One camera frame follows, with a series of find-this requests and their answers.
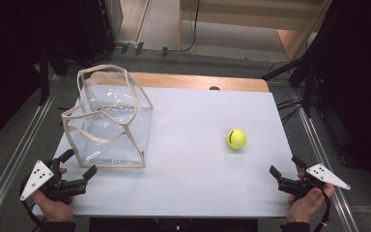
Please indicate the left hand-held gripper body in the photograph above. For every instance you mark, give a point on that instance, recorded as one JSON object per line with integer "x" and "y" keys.
{"x": 37, "y": 179}

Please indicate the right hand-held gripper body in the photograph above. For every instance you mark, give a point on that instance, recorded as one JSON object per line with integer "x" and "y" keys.
{"x": 325, "y": 175}

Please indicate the clear plastic tote bag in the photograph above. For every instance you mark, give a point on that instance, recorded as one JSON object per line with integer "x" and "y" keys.
{"x": 109, "y": 129}

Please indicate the yellow tennis ball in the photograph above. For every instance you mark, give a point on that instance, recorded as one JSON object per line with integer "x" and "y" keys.
{"x": 236, "y": 139}

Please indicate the person's right hand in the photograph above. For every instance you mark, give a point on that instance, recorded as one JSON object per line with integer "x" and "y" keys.
{"x": 307, "y": 206}

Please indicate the black metal stand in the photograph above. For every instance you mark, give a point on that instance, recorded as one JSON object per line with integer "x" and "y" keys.
{"x": 44, "y": 74}

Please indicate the black tripod stand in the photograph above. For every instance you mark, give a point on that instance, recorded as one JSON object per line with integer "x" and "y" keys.
{"x": 302, "y": 72}

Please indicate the dark curtain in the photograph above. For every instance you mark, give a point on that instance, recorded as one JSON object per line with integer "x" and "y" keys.
{"x": 9, "y": 64}
{"x": 357, "y": 80}

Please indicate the dark round table knob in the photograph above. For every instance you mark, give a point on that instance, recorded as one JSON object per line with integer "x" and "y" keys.
{"x": 214, "y": 88}

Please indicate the black cabinet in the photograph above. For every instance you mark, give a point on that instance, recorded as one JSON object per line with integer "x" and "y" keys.
{"x": 95, "y": 29}

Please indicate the light wooden shelf unit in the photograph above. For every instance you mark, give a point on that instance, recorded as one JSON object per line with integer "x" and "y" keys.
{"x": 254, "y": 16}

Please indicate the metal floor rail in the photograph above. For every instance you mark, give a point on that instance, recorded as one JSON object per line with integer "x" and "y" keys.
{"x": 11, "y": 161}
{"x": 325, "y": 161}

